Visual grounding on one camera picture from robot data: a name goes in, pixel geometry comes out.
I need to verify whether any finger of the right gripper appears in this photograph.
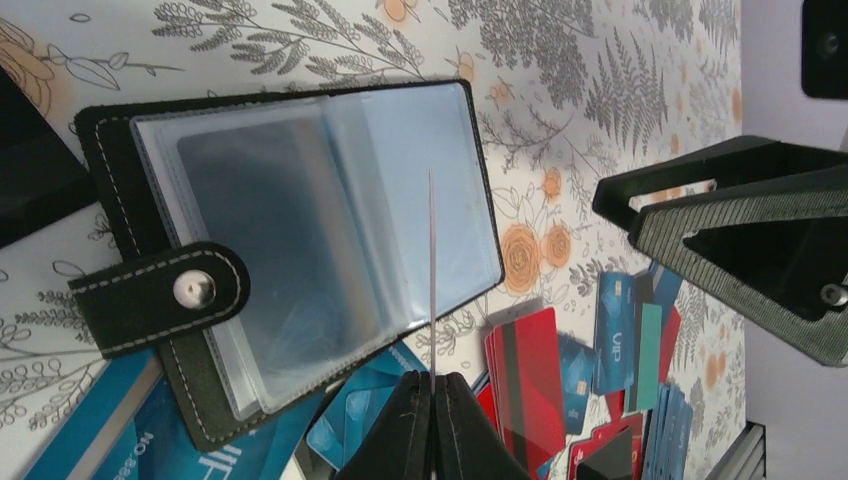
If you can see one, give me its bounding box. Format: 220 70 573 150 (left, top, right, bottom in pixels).
629 166 847 367
592 135 847 230

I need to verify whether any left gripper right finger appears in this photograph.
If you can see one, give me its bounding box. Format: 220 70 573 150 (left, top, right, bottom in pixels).
433 373 530 480

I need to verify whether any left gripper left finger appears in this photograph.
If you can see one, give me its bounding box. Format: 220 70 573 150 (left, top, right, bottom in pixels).
335 371 432 480

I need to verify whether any black leather card holder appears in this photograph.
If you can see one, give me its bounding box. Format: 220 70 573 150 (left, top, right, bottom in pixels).
69 79 505 452

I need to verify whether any pink thin card edge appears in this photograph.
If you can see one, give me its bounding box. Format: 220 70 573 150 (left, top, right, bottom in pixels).
428 169 437 392

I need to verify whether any black card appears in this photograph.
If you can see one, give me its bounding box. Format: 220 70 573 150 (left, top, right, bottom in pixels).
1 73 97 247
574 428 633 480

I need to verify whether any red striped card stack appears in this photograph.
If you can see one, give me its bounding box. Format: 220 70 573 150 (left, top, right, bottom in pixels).
485 307 566 479

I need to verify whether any black card on red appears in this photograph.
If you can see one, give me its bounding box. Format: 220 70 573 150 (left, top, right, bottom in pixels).
574 428 633 480

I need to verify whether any blue card beside teal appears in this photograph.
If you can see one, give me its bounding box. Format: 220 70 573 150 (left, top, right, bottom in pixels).
593 271 635 395

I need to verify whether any blue VIP card stack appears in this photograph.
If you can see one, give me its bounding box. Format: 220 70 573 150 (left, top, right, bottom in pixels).
641 384 694 480

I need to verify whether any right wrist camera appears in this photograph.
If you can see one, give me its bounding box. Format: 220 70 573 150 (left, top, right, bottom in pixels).
801 0 847 100

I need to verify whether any aluminium rail frame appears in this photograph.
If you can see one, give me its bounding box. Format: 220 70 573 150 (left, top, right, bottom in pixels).
706 422 767 480

